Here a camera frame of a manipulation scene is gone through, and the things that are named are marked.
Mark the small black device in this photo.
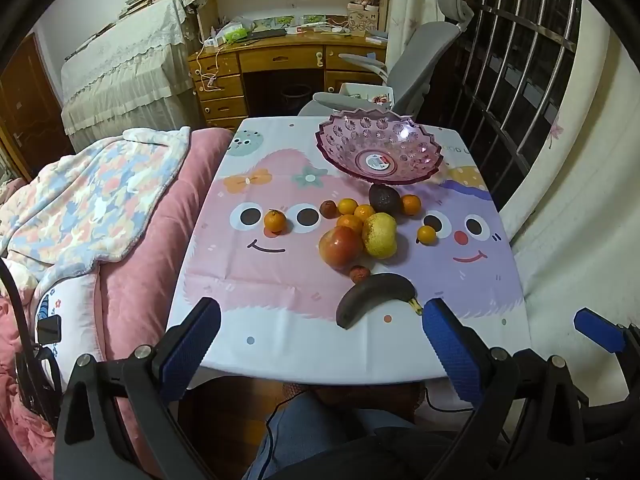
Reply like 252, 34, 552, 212
37, 315, 63, 345

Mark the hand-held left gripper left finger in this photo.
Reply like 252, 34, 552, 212
52, 296, 223, 480

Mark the red apple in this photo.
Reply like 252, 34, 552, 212
319, 226, 363, 268

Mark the wooden desk with drawers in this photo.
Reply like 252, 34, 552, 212
187, 35, 388, 131

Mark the wooden door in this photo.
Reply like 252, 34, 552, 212
0, 32, 76, 176

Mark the white curtain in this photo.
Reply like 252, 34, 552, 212
500, 0, 640, 361

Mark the cartoon printed tablecloth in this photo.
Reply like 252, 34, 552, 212
165, 116, 532, 386

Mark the pink quilt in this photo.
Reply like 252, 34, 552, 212
0, 127, 236, 480

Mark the dark avocado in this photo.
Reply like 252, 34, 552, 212
369, 184, 402, 214

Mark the floral fleece blanket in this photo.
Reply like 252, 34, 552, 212
0, 126, 191, 266

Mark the grey office chair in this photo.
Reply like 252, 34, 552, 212
298, 0, 475, 118

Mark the lace covered piano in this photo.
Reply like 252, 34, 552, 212
60, 0, 196, 136

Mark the white charging cable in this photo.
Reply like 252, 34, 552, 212
195, 42, 222, 93

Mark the dark overripe banana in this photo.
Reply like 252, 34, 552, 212
336, 273, 424, 330

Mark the yellow pear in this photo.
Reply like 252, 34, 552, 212
361, 213, 398, 260

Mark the black cable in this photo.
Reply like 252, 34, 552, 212
0, 257, 36, 361
265, 392, 301, 480

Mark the pink plastic fruit bowl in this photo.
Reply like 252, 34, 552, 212
315, 108, 444, 185

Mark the white tray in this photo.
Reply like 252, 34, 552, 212
340, 82, 396, 106

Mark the person's jeans leg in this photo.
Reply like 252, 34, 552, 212
242, 392, 416, 480

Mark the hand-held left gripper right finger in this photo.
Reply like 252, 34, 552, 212
421, 297, 596, 480

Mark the cardboard box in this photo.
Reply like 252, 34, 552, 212
347, 2, 381, 36

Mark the metal window grille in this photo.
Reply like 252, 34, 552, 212
425, 0, 583, 211

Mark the black trash bin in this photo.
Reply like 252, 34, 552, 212
280, 84, 312, 116

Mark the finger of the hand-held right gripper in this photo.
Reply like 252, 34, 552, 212
573, 308, 640, 376

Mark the white printed pillow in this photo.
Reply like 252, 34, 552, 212
30, 272, 103, 396

